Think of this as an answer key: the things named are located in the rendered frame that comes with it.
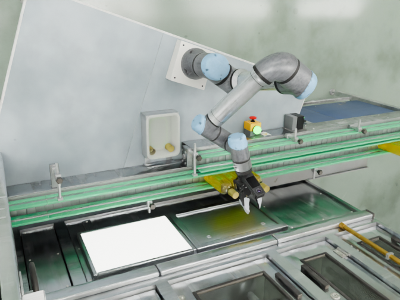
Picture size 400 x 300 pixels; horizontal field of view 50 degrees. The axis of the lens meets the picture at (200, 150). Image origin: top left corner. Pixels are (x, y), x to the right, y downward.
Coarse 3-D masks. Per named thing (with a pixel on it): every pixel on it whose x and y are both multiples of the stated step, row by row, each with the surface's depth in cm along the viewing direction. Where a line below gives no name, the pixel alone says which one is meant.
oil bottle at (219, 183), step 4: (204, 176) 221; (208, 176) 217; (212, 176) 213; (216, 176) 213; (220, 176) 213; (208, 180) 218; (212, 180) 213; (216, 180) 210; (220, 180) 208; (224, 180) 208; (228, 180) 208; (212, 184) 214; (216, 184) 210; (220, 184) 206; (224, 184) 205; (228, 184) 205; (216, 188) 211; (220, 188) 206; (224, 188) 204; (220, 192) 207; (224, 192) 205
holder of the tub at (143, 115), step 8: (144, 112) 209; (152, 112) 209; (160, 112) 209; (168, 112) 209; (176, 112) 210; (144, 120) 206; (144, 128) 208; (144, 136) 210; (144, 144) 212; (144, 152) 214; (168, 160) 224
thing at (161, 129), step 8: (152, 120) 212; (160, 120) 214; (168, 120) 216; (176, 120) 211; (152, 128) 213; (160, 128) 215; (168, 128) 217; (176, 128) 213; (152, 136) 215; (160, 136) 217; (168, 136) 219; (176, 136) 214; (152, 144) 216; (160, 144) 218; (176, 144) 216; (160, 152) 216; (168, 152) 216; (176, 152) 216
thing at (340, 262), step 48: (192, 192) 237; (288, 192) 241; (48, 240) 191; (288, 240) 191; (336, 240) 191; (384, 240) 195; (48, 288) 160; (96, 288) 155; (144, 288) 159; (192, 288) 162; (240, 288) 163; (288, 288) 163; (336, 288) 162; (384, 288) 163
